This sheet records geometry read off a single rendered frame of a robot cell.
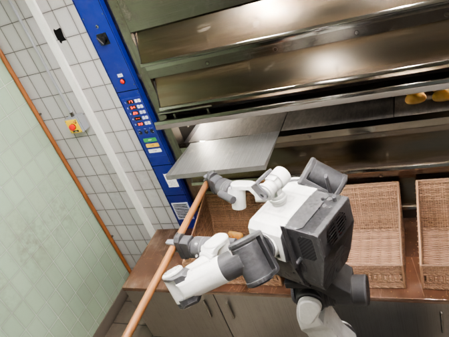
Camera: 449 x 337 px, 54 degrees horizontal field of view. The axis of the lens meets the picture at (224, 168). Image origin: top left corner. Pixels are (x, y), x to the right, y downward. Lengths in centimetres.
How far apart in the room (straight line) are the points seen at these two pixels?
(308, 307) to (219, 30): 131
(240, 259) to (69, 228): 196
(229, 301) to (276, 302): 28
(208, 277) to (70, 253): 188
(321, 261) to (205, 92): 124
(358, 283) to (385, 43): 104
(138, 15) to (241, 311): 166
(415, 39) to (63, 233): 237
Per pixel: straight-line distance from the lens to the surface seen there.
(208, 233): 276
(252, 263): 138
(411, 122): 228
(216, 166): 227
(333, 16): 206
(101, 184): 314
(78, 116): 281
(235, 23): 218
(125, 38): 244
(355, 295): 171
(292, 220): 144
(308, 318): 179
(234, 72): 229
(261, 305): 249
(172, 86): 245
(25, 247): 294
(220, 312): 266
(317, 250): 140
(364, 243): 250
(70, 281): 321
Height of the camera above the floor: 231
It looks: 30 degrees down
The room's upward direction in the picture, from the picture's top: 21 degrees counter-clockwise
